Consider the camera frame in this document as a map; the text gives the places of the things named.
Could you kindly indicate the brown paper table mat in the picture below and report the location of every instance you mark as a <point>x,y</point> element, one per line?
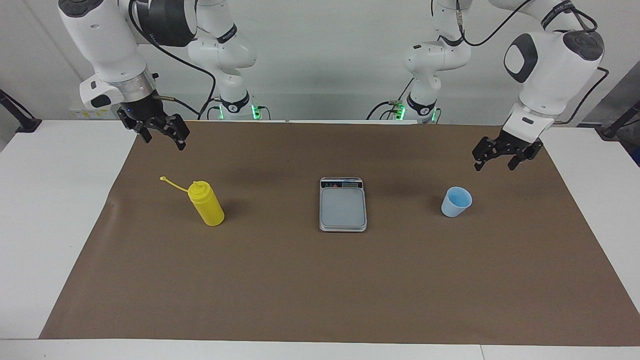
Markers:
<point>300,280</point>

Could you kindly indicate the white power strip yellow labels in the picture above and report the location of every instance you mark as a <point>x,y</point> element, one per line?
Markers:
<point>90,114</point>

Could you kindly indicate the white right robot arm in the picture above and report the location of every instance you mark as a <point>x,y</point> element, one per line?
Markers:
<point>105,40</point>

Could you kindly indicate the black clamp stand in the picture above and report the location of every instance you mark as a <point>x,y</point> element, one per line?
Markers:
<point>27,124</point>
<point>612,131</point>

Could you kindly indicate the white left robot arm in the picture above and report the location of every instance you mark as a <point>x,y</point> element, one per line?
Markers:
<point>550,70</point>

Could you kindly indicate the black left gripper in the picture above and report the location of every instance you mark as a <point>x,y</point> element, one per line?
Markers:
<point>517,144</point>

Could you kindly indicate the yellow squeeze bottle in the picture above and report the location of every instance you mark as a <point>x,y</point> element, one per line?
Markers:
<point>207,207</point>

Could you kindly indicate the light blue plastic cup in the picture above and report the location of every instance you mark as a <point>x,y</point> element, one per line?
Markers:
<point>452,207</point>

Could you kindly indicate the silver digital kitchen scale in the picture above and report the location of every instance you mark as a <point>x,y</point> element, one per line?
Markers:
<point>342,207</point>

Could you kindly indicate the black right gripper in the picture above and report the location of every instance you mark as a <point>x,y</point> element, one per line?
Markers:
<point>142,112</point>

